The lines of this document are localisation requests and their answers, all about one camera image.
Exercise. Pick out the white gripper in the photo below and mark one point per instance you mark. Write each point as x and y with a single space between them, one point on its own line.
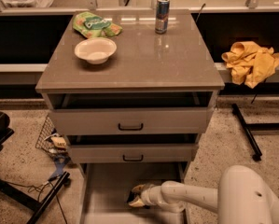
146 195

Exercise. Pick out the dark rxbar blueberry bar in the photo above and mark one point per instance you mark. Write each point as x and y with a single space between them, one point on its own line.
131 197

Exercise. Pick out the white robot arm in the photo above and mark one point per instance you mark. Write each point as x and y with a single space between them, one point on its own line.
242 197

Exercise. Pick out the bottom grey drawer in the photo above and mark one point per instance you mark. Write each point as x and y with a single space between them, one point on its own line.
107 187

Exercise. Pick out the grey drawer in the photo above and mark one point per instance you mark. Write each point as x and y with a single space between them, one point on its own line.
131 112
133 148
107 187

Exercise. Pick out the middle grey drawer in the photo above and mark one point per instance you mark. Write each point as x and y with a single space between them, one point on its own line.
133 148

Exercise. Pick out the top grey drawer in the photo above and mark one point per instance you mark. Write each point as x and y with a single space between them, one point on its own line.
131 112

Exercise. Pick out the grey drawer cabinet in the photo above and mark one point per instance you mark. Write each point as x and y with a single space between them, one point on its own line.
143 62

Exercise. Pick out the blue tape strip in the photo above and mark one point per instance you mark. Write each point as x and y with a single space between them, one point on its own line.
60 163

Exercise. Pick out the black stand leg right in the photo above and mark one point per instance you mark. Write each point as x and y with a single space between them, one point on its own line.
248 128

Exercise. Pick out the white paper bowl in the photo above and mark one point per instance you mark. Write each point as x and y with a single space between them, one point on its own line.
96 50

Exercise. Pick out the yellow cloth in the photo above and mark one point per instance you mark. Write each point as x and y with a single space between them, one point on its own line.
249 63

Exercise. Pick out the green chip bag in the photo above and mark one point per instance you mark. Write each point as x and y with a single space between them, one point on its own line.
91 25

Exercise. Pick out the blue energy drink can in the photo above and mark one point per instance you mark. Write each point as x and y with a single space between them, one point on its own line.
162 16

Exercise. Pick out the wire basket with clutter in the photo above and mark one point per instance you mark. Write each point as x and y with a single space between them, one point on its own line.
50 142

